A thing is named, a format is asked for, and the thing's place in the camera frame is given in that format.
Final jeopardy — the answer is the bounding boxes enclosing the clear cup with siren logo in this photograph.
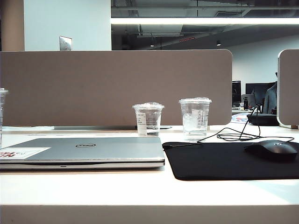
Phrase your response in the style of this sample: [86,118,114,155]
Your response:
[0,88,9,150]

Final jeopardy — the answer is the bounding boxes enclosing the small clear cup white label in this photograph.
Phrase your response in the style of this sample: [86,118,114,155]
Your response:
[132,102,165,137]

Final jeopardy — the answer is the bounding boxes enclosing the clear plastic cup with ice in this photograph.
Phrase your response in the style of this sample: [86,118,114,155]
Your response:
[178,97,213,142]

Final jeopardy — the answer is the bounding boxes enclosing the silver Dell laptop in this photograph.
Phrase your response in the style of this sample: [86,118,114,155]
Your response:
[0,136,165,171]

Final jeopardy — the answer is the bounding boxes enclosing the wide brown desk partition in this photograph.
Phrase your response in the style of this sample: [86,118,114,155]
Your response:
[0,49,234,128]

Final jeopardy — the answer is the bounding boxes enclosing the black mouse pad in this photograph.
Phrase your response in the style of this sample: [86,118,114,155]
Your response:
[162,140,299,182]

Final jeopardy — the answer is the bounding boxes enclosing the colourful magazine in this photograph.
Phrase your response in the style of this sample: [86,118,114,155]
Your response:
[230,113,252,124]

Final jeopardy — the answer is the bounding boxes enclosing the slim black monitor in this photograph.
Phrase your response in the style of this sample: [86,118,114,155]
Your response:
[232,80,242,103]

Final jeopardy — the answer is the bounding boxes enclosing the white ceiling light strip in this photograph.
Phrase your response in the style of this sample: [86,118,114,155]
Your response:
[110,18,299,25]

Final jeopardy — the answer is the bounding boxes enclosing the wide black monitor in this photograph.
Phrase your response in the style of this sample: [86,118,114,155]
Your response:
[245,83,276,103]

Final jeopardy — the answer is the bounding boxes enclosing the black soft pouch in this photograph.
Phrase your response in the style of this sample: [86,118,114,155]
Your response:
[247,112,280,126]

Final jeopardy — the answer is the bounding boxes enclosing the grey office chair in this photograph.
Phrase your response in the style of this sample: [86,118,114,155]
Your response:
[262,81,278,115]

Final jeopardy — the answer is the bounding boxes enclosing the black computer mouse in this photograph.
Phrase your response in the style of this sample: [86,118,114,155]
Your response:
[244,140,298,161]

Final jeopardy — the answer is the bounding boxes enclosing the narrow brown desk partition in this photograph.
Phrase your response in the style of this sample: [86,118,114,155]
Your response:
[277,49,299,128]

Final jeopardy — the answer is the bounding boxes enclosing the metal wall switch plate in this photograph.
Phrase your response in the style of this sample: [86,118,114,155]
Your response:
[59,35,72,51]

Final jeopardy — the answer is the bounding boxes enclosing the thin black cable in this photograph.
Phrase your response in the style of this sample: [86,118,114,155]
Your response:
[163,104,295,150]

